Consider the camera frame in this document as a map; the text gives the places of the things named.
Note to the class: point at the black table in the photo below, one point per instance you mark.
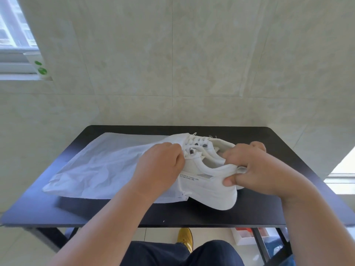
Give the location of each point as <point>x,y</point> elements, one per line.
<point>249,216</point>

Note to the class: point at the person's left forearm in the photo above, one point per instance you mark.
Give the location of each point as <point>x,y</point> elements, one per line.
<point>105,232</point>

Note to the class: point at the person's left hand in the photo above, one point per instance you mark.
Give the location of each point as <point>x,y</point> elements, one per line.
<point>158,168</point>

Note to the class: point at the white paper cup green dots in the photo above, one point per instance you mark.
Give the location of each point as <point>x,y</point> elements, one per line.
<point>40,66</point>

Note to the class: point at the dark blue trousers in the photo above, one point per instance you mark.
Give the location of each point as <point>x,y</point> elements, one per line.
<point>210,254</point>

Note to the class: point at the yellow shoe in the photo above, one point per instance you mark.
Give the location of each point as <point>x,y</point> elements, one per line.
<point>185,239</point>

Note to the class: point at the person's right forearm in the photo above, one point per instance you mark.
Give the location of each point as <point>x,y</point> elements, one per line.
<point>319,224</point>

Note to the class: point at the person's right hand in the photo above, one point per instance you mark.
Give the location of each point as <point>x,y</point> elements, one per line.
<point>266,174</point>

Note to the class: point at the blue plastic bag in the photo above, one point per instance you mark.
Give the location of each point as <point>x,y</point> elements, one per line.
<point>270,244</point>

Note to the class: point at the person's left fingers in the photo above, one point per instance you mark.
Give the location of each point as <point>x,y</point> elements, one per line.
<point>177,157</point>

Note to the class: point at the window with white frame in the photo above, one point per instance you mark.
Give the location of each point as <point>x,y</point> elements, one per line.
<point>13,33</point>
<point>342,177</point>

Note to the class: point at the white box with red items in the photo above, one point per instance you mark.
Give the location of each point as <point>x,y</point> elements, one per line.
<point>244,241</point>

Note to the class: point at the white lace-up sneaker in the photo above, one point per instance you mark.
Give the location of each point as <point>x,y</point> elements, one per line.
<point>210,192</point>
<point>219,144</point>

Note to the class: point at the white fabric dust bag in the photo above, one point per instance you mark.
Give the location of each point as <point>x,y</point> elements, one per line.
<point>105,166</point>

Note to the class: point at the person's right thumb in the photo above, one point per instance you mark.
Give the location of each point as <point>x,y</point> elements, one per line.
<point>234,180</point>

